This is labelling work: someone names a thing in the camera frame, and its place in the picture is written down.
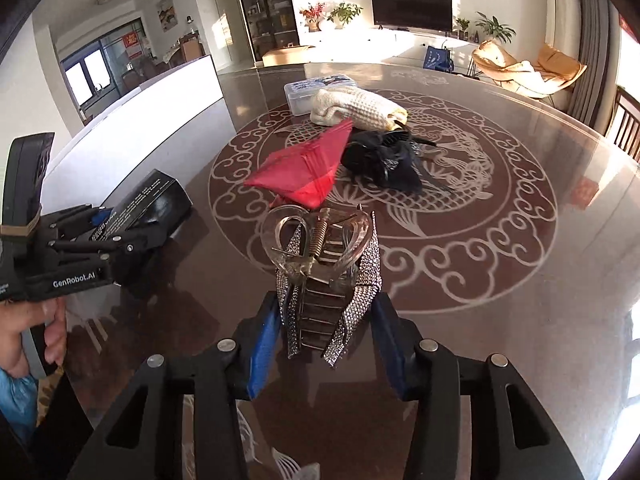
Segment black bow hair clip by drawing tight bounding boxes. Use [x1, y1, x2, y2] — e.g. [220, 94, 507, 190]
[341, 129, 437, 194]

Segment green potted plant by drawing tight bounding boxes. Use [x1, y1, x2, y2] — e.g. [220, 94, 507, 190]
[475, 12, 516, 44]
[329, 2, 363, 29]

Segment framed wall painting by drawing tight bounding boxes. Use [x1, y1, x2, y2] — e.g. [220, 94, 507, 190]
[156, 0, 178, 32]

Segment person left hand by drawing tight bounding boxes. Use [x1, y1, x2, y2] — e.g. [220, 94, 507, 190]
[0, 294, 68, 380]

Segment white cardboard storage box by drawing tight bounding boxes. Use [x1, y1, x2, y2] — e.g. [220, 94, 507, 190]
[41, 56, 222, 214]

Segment clear cartoon floss box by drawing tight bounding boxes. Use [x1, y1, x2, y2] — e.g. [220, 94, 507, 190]
[283, 72, 357, 117]

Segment cream knitted cloth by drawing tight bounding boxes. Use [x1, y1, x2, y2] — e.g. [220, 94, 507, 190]
[309, 86, 408, 131]

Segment green potted plant right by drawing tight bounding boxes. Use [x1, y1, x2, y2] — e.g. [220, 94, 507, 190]
[475, 12, 516, 44]

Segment red flower plant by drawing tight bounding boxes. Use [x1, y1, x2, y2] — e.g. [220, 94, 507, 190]
[299, 2, 328, 32]

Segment rhinestone claw hair clip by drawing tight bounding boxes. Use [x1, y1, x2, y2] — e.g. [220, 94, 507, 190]
[259, 205, 382, 367]

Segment green potted plant left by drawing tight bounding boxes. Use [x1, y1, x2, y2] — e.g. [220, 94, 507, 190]
[329, 2, 363, 29]

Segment dark glass display cabinet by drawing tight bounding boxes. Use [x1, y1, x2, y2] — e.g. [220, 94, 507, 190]
[240, 0, 299, 62]

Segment blue shopping bag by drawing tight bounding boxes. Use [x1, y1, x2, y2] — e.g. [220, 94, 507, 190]
[423, 46, 454, 74]

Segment black cardboard box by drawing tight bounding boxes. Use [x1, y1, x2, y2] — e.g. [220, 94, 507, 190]
[89, 169, 192, 240]

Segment brown cardboard box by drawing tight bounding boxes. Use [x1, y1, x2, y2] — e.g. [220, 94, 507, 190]
[262, 46, 316, 67]

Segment white tv console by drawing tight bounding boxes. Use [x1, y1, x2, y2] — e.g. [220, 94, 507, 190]
[299, 27, 478, 73]

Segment wooden dining chair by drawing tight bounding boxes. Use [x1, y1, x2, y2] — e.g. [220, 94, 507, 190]
[605, 87, 640, 162]

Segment red snack packet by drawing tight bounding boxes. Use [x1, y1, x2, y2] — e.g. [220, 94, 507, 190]
[244, 119, 352, 209]

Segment black television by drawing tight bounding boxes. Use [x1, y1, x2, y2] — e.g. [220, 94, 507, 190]
[371, 0, 454, 32]

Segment white standing air conditioner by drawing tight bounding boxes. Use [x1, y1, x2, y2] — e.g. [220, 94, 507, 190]
[544, 0, 582, 58]

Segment grey curtain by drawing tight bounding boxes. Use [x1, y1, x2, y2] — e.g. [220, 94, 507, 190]
[568, 0, 620, 134]

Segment orange butterfly chair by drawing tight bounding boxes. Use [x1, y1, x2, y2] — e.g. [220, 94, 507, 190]
[472, 40, 587, 99]

